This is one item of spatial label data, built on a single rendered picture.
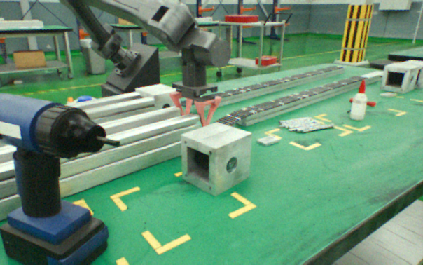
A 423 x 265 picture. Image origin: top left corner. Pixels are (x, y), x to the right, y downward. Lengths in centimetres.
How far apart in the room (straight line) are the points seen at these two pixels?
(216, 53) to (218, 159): 23
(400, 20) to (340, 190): 1178
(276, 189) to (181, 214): 19
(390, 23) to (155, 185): 1205
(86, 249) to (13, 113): 19
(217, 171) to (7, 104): 33
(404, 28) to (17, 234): 1214
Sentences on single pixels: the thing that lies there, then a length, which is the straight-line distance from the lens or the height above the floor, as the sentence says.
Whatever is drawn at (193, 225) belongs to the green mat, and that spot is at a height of 78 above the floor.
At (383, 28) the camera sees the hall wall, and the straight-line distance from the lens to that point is 1256.
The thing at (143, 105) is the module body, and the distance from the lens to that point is 87.
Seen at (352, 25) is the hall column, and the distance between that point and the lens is 713.
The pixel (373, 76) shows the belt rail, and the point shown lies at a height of 81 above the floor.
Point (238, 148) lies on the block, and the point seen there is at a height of 86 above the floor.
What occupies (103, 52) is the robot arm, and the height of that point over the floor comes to 93.
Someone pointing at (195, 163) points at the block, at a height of 81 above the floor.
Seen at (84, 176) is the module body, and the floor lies 81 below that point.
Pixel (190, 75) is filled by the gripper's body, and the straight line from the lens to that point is 74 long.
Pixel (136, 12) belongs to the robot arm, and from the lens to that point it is 76.
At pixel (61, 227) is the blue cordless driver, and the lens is 44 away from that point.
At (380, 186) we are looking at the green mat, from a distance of 70.
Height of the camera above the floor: 110
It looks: 22 degrees down
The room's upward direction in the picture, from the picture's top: straight up
